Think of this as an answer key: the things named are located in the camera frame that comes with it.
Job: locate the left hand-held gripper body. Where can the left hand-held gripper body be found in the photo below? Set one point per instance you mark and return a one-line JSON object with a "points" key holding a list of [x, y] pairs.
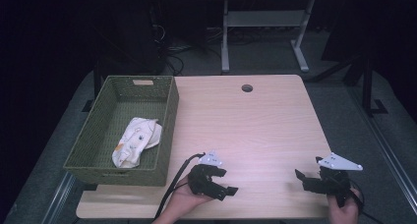
{"points": [[200, 179]]}

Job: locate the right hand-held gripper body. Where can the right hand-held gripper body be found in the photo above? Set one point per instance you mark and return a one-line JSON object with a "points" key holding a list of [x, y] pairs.
{"points": [[337, 178]]}

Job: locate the white printed cloth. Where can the white printed cloth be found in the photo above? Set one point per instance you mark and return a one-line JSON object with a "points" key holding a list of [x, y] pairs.
{"points": [[136, 142]]}

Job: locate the green woven basket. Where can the green woven basket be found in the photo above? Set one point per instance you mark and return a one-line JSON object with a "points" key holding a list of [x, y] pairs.
{"points": [[108, 119]]}

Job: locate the person's left hand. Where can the person's left hand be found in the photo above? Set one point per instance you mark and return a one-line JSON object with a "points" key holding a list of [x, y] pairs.
{"points": [[183, 201]]}

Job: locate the person's right hand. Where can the person's right hand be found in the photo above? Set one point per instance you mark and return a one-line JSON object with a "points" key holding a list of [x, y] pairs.
{"points": [[342, 214]]}

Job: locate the black floor stand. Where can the black floor stand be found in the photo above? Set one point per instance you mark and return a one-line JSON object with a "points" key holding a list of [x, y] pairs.
{"points": [[95, 86], [369, 86]]}

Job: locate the dark cabinet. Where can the dark cabinet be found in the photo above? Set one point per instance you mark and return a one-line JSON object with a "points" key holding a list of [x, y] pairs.
{"points": [[131, 34]]}

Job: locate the metal floor rail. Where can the metal floor rail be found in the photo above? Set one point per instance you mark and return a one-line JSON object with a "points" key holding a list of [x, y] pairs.
{"points": [[387, 152], [59, 197]]}

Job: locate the white metal desk frame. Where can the white metal desk frame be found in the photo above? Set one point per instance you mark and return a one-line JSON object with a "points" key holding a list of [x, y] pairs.
{"points": [[262, 19]]}

